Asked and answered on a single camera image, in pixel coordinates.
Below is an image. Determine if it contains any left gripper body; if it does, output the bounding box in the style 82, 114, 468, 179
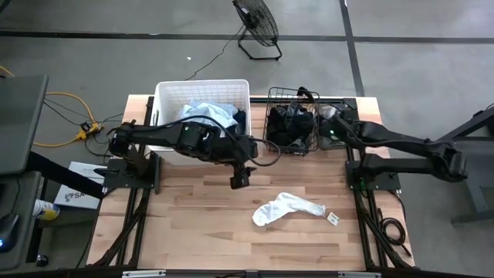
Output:
222, 134, 259, 190

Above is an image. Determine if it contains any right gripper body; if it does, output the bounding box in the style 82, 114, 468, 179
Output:
319, 117, 348, 151

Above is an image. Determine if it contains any black knit beanie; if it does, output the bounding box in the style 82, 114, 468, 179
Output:
295, 110, 316, 142

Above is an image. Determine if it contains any navy dotted cloth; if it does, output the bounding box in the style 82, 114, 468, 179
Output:
232, 110, 248, 136

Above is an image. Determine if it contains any sage grey long sock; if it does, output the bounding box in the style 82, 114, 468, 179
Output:
286, 137, 306, 152

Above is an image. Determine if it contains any black shirt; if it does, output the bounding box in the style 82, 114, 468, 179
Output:
266, 104, 294, 147

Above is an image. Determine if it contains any light blue patterned cloth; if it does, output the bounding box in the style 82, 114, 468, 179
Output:
178, 100, 240, 131

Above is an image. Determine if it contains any black wire basket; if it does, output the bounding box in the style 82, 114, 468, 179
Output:
262, 86, 321, 156

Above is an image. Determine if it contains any white sock black logo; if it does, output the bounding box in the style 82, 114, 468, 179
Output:
252, 192, 328, 228

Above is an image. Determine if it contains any grey felt storage bin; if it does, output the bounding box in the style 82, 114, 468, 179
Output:
316, 103, 350, 151

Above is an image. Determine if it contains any white plastic laundry basket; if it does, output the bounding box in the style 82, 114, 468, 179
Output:
148, 79, 252, 166

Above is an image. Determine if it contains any black floor fan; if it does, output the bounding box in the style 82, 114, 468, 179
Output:
232, 0, 283, 62

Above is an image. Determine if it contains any yellow power splitter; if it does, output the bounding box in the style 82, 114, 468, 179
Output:
75, 120, 106, 142

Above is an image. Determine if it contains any black diagonal bar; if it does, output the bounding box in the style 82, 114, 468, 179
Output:
25, 151, 106, 200

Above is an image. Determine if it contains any yellow white can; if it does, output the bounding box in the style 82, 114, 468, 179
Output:
32, 198, 62, 222

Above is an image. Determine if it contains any grey side desk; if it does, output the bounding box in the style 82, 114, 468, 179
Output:
0, 171, 43, 272

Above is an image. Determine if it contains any dark grey monitor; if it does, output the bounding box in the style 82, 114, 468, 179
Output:
0, 74, 50, 177

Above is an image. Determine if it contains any black computer mouse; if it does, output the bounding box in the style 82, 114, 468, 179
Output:
0, 212, 20, 255

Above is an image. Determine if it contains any black fan cable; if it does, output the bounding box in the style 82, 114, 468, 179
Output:
184, 23, 247, 82

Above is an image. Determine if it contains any coiled black cable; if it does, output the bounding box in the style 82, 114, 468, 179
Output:
377, 207, 413, 259

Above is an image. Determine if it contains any silver metal bracket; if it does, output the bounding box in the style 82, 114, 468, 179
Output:
337, 271, 382, 278
121, 270, 167, 278

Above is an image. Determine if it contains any grey metal table frame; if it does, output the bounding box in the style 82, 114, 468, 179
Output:
438, 107, 494, 225

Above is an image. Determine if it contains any yellow power cable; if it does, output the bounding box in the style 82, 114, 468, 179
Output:
0, 64, 97, 149

